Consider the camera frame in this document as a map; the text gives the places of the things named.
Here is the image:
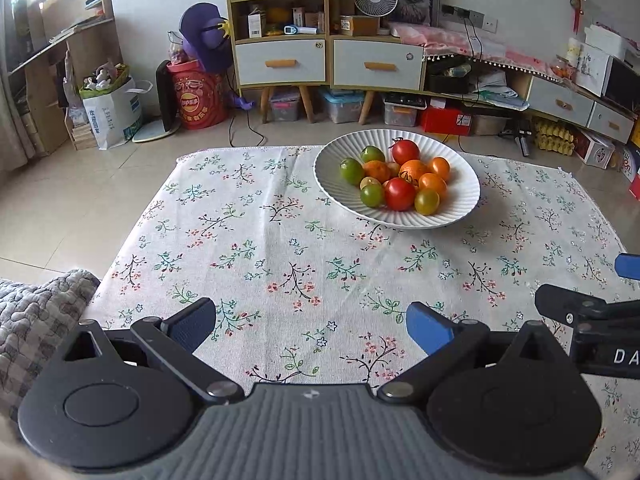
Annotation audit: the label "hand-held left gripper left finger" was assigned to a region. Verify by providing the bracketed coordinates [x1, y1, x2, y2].
[62, 297, 246, 405]

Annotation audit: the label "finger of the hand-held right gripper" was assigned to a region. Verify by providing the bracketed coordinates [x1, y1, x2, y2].
[615, 254, 640, 279]
[535, 284, 640, 326]

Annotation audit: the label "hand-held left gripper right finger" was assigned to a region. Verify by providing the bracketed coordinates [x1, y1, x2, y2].
[377, 302, 568, 405]

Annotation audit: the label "white ribbed plate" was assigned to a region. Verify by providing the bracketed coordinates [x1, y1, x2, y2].
[313, 129, 481, 230]

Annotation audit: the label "olive green tomato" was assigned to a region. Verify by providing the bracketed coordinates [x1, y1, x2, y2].
[414, 188, 441, 216]

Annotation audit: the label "round orange tomato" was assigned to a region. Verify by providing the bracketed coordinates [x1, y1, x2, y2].
[418, 172, 448, 198]

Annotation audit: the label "oval orange tomato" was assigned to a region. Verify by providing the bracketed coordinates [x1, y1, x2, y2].
[429, 156, 452, 183]

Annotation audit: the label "red tomato with stem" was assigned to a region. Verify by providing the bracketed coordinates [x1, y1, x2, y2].
[391, 137, 421, 166]

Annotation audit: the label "white red cardboard box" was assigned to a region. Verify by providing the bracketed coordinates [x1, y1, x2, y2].
[575, 127, 616, 169]

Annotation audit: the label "floral tablecloth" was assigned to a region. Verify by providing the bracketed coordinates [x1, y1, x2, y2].
[80, 145, 640, 480]

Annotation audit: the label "yellow egg trays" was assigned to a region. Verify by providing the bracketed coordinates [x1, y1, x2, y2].
[535, 117, 578, 156]

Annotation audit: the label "grey quilted blanket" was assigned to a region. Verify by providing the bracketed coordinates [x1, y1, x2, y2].
[0, 269, 101, 426]

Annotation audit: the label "low wooden cabinet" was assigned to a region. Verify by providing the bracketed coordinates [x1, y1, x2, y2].
[425, 55, 638, 143]

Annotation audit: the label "white appliance box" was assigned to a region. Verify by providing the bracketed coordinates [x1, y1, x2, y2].
[575, 25, 640, 106]

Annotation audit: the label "clear plastic storage bin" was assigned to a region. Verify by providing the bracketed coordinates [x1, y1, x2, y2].
[269, 87, 302, 122]
[382, 92, 427, 128]
[320, 89, 365, 124]

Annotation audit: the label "red snack bucket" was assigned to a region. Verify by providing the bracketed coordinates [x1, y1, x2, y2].
[166, 57, 231, 131]

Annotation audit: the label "white shopping bag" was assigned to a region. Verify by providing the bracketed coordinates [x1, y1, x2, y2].
[80, 76, 153, 151]

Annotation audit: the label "black standing panel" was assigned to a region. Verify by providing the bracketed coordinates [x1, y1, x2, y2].
[132, 60, 182, 143]

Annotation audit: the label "grey plush toy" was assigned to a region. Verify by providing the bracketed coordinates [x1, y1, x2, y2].
[82, 60, 131, 92]

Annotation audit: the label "pink cloth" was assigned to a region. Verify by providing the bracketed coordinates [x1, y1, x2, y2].
[390, 21, 566, 78]

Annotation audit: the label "wooden shelf cabinet with drawer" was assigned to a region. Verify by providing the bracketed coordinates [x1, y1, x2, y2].
[222, 0, 332, 123]

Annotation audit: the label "purple plush toy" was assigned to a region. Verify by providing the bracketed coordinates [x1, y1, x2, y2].
[179, 2, 236, 75]

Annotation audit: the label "wooden bookshelf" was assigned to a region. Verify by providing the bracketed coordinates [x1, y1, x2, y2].
[7, 0, 123, 156]

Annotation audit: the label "grey curtain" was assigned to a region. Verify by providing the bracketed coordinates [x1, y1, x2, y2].
[0, 0, 31, 171]

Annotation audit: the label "white carton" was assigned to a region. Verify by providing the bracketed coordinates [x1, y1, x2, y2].
[247, 7, 267, 38]

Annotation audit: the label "wall power outlet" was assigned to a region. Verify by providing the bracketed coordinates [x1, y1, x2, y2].
[440, 5, 486, 28]

